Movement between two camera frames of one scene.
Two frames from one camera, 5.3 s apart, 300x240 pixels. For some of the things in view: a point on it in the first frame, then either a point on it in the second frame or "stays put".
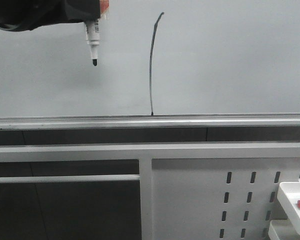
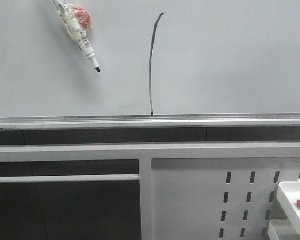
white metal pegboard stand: [212, 191] stays put
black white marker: [93, 28] → [77, 21]
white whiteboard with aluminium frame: [162, 65] stays put
